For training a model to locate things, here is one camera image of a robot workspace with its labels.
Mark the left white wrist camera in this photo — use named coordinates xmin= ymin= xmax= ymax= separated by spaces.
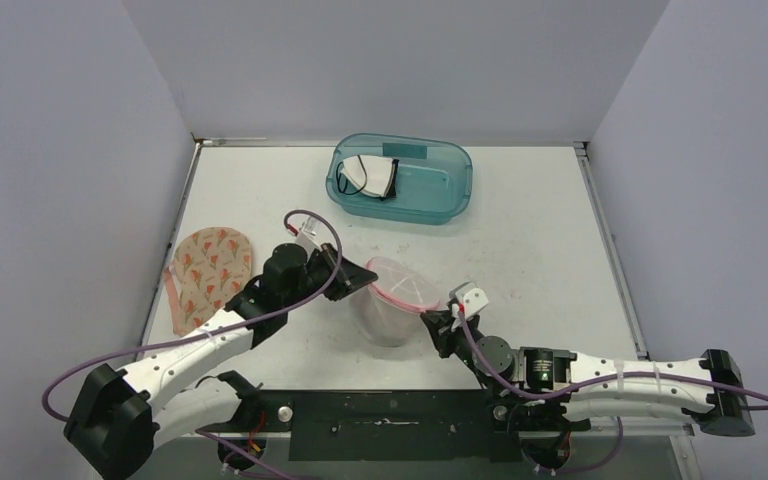
xmin=287 ymin=217 xmax=320 ymax=255

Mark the white bra with black trim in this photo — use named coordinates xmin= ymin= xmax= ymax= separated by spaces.
xmin=336 ymin=155 xmax=399 ymax=201

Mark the floral beige laundry bag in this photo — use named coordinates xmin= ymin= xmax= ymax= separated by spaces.
xmin=162 ymin=227 xmax=253 ymax=337

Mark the teal plastic bin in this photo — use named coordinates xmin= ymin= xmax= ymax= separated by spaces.
xmin=325 ymin=133 xmax=473 ymax=225

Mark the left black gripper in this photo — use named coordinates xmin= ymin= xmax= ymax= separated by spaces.
xmin=284 ymin=242 xmax=378 ymax=309

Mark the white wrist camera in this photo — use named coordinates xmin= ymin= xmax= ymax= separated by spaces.
xmin=449 ymin=282 xmax=490 ymax=320
xmin=287 ymin=217 xmax=320 ymax=255

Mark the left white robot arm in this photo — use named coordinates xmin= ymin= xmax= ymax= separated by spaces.
xmin=64 ymin=243 xmax=378 ymax=479

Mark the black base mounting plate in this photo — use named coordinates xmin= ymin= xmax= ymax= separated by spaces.
xmin=209 ymin=390 xmax=591 ymax=462

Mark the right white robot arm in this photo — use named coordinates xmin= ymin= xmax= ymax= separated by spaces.
xmin=420 ymin=310 xmax=755 ymax=437

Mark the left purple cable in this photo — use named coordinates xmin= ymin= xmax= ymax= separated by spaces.
xmin=41 ymin=209 xmax=344 ymax=480

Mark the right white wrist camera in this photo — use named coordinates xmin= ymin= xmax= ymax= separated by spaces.
xmin=449 ymin=282 xmax=490 ymax=320

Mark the white mesh laundry bag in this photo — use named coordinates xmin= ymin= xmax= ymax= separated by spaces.
xmin=350 ymin=256 xmax=441 ymax=347

